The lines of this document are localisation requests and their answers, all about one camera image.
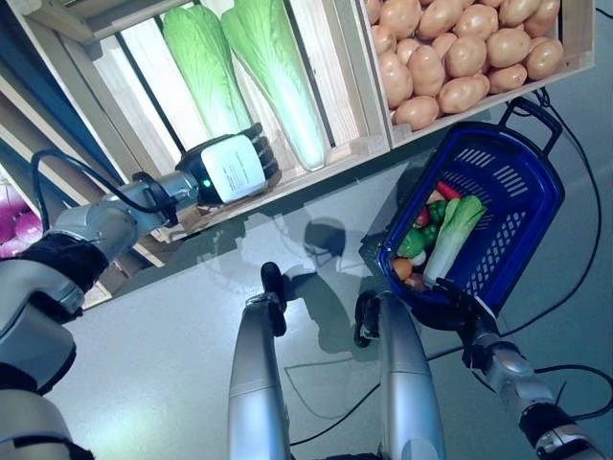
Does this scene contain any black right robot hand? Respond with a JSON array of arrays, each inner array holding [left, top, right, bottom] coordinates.
[[428, 276, 497, 337]]

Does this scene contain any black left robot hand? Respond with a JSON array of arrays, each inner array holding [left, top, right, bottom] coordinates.
[[174, 122, 282, 206]]

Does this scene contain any napa cabbage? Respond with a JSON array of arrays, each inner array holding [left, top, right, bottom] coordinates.
[[161, 4, 253, 140], [220, 0, 328, 172]]

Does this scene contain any blue plastic shopping basket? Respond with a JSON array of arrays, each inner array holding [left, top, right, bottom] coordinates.
[[375, 98, 566, 332]]

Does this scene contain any silver right robot leg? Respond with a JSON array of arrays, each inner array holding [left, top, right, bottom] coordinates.
[[353, 290, 446, 460]]

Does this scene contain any wooden display shelf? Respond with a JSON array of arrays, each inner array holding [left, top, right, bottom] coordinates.
[[0, 0, 598, 312]]

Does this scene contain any wooden slatted crate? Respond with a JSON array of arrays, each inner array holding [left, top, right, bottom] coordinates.
[[353, 0, 598, 150], [9, 0, 392, 226]]

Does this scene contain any brown potato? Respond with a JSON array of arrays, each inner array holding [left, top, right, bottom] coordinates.
[[486, 27, 532, 68], [525, 37, 565, 81], [444, 34, 488, 78], [406, 45, 446, 97], [393, 95, 441, 131], [438, 74, 490, 115], [487, 63, 529, 95], [377, 51, 414, 109]]

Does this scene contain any purple white turnip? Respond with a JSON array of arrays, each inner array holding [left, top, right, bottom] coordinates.
[[12, 210, 44, 243], [0, 237, 30, 260], [0, 191, 25, 221]]

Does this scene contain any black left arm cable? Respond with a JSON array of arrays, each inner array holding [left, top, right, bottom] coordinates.
[[29, 149, 178, 226]]

